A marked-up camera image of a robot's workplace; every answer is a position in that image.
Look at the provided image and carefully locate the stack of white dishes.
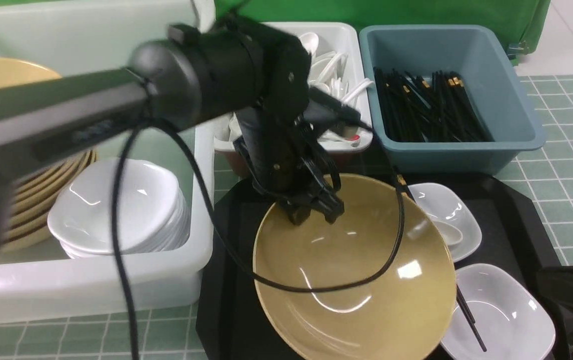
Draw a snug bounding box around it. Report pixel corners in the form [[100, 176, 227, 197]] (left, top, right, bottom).
[[48, 158, 191, 259]]

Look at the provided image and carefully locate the black chopstick gold tip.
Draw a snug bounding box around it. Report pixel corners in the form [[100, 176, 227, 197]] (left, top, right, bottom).
[[456, 285, 487, 353]]

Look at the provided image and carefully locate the pile of white spoons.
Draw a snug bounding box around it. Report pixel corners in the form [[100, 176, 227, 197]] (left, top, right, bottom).
[[216, 31, 372, 148]]

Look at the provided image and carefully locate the white ceramic spoon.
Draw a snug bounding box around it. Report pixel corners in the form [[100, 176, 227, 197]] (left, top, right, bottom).
[[432, 219, 464, 248]]

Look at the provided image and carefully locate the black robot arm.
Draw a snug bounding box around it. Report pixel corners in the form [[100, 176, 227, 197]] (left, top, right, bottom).
[[0, 13, 369, 246]]

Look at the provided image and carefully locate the large white dish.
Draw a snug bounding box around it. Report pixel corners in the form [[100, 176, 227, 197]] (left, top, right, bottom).
[[440, 263, 556, 360]]

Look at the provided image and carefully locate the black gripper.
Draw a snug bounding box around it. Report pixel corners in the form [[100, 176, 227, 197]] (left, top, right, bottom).
[[234, 95, 362, 226]]

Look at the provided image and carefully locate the large white plastic tub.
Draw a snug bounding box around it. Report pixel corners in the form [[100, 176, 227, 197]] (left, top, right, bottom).
[[0, 0, 216, 324]]

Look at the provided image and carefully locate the black cable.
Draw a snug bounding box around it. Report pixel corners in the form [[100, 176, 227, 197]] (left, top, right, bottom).
[[110, 117, 406, 360]]

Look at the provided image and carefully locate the stack of yellow bowls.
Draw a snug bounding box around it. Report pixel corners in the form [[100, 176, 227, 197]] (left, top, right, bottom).
[[0, 57, 98, 252]]

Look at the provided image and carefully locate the green backdrop cloth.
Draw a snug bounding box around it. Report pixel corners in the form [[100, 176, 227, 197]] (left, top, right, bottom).
[[11, 0, 550, 69]]

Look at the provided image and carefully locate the small white dish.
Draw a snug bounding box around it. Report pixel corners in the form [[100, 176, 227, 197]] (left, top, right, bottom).
[[408, 182, 482, 263]]

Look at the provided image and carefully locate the yellow noodle bowl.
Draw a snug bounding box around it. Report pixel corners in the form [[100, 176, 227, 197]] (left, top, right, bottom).
[[252, 173, 456, 360]]

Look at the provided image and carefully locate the teal plastic bin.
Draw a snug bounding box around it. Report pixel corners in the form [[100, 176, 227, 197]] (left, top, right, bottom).
[[359, 24, 546, 174]]

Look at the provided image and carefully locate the black serving tray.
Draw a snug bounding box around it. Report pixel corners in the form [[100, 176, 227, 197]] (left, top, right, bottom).
[[196, 173, 573, 360]]

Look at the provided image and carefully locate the pile of black chopsticks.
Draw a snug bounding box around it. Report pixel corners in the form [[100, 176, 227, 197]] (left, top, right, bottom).
[[373, 67, 493, 143]]

